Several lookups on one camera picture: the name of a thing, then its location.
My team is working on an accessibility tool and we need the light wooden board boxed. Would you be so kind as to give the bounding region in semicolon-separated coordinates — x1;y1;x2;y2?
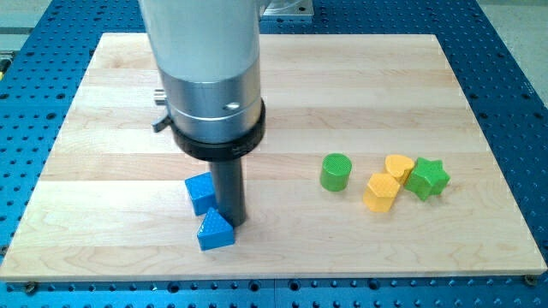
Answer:
1;33;546;282

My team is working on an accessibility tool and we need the green star block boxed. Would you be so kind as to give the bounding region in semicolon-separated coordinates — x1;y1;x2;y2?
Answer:
404;157;450;201

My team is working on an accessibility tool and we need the silver metal robot base plate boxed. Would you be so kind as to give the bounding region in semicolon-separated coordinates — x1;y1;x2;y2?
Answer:
260;0;314;21

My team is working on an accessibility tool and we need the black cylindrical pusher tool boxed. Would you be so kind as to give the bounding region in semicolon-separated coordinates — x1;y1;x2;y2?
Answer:
152;100;266;227

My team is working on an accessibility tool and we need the yellow heart block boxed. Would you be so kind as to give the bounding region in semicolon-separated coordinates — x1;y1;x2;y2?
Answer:
384;154;415;185

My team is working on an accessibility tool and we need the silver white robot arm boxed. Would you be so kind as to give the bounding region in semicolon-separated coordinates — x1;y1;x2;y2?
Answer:
139;0;264;144

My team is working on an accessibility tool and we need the green cylinder block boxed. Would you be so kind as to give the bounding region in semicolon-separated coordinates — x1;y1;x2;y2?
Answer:
320;153;352;192

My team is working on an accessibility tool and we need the blue cube block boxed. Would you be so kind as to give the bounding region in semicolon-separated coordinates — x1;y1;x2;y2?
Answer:
184;172;217;216

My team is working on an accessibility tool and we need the yellow hexagon block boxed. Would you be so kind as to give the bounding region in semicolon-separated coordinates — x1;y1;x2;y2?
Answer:
363;173;401;212

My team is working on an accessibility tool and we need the blue triangle block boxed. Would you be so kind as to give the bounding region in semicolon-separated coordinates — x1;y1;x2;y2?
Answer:
197;208;235;251

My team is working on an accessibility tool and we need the blue perforated table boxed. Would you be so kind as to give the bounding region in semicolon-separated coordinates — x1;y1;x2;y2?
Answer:
1;1;547;307

